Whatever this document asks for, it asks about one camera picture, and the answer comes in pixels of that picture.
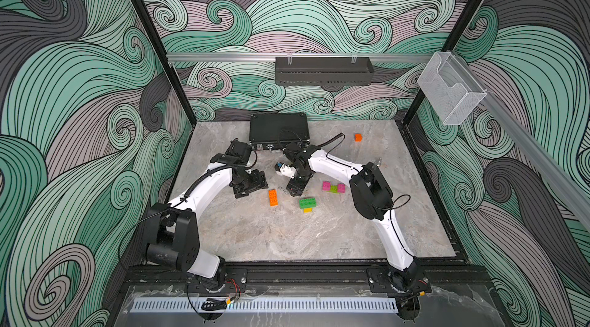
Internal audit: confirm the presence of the clear acrylic wall holder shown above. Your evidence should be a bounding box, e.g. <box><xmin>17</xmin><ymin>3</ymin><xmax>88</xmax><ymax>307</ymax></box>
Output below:
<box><xmin>418</xmin><ymin>51</ymin><xmax>487</xmax><ymax>126</ymax></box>

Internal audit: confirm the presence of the orange long lego brick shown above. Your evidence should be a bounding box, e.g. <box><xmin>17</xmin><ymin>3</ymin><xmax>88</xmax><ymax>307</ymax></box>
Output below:
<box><xmin>268</xmin><ymin>190</ymin><xmax>278</xmax><ymax>207</ymax></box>

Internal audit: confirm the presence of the white slotted cable duct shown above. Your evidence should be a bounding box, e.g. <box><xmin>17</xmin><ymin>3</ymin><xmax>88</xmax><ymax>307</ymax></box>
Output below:
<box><xmin>129</xmin><ymin>296</ymin><xmax>398</xmax><ymax>314</ymax></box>

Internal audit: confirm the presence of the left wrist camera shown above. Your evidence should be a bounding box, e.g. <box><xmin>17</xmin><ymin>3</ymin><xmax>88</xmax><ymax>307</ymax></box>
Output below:
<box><xmin>225</xmin><ymin>138</ymin><xmax>258</xmax><ymax>169</ymax></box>

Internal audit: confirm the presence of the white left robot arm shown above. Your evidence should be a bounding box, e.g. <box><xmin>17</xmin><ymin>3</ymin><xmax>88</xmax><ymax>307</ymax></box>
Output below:
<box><xmin>142</xmin><ymin>163</ymin><xmax>268</xmax><ymax>283</ymax></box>

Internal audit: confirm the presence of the dark green long lego brick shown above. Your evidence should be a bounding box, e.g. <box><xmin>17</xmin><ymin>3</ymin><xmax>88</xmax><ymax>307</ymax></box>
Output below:
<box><xmin>299</xmin><ymin>197</ymin><xmax>317</xmax><ymax>211</ymax></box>

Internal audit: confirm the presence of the black wall-mounted tray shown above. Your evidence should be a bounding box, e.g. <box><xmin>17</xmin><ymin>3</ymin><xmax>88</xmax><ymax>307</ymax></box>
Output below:
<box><xmin>274</xmin><ymin>56</ymin><xmax>375</xmax><ymax>87</ymax></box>

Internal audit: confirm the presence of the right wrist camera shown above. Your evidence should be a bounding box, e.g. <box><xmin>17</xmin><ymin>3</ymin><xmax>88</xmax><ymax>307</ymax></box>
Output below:
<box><xmin>274</xmin><ymin>162</ymin><xmax>297</xmax><ymax>179</ymax></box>

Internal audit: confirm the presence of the black hard carrying case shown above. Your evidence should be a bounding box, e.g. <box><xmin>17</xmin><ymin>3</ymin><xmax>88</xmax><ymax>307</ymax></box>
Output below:
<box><xmin>249</xmin><ymin>113</ymin><xmax>310</xmax><ymax>150</ymax></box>

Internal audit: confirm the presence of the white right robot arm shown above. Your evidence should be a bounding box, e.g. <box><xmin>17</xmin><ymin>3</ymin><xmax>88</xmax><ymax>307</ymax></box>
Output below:
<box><xmin>274</xmin><ymin>146</ymin><xmax>428</xmax><ymax>293</ymax></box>

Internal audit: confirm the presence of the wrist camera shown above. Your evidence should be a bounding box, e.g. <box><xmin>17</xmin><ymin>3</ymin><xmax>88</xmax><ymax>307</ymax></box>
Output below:
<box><xmin>225</xmin><ymin>138</ymin><xmax>258</xmax><ymax>169</ymax></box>
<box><xmin>274</xmin><ymin>162</ymin><xmax>297</xmax><ymax>179</ymax></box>

